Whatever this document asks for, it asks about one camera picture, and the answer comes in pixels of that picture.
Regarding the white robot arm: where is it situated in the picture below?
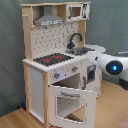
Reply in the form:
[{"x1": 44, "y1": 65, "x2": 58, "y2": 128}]
[{"x1": 86, "y1": 51, "x2": 128, "y2": 90}]

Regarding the wooden toy kitchen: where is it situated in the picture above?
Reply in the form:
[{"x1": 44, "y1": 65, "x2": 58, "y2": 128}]
[{"x1": 22, "y1": 2, "x2": 105, "y2": 128}]

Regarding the right red stove knob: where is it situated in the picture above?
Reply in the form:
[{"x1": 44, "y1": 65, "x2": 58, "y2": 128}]
[{"x1": 72, "y1": 66, "x2": 78, "y2": 72}]

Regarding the red stove knob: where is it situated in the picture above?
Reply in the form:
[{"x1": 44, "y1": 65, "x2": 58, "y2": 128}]
[
  {"x1": 72, "y1": 66, "x2": 78, "y2": 72},
  {"x1": 54, "y1": 73, "x2": 60, "y2": 79}
]

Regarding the black toy stovetop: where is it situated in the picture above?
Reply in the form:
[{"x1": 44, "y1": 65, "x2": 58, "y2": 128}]
[{"x1": 34, "y1": 53, "x2": 71, "y2": 66}]

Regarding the left red stove knob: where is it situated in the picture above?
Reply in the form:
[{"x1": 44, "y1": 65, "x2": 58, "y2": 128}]
[{"x1": 54, "y1": 73, "x2": 60, "y2": 79}]

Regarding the grey toy sink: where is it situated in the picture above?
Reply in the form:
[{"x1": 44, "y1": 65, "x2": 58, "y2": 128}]
[{"x1": 65, "y1": 47, "x2": 96, "y2": 56}]

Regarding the black toy faucet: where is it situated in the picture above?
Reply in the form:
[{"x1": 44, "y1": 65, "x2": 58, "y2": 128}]
[{"x1": 67, "y1": 33, "x2": 83, "y2": 49}]

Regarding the white cabinet door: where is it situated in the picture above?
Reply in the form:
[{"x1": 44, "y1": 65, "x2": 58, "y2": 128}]
[{"x1": 81, "y1": 59, "x2": 102, "y2": 96}]

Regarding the grey range hood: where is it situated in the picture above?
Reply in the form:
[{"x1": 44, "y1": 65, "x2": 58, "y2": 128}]
[{"x1": 35, "y1": 6, "x2": 64, "y2": 27}]

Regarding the white toy microwave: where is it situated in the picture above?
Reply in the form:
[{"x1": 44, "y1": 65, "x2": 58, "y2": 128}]
[{"x1": 67, "y1": 3, "x2": 89, "y2": 21}]

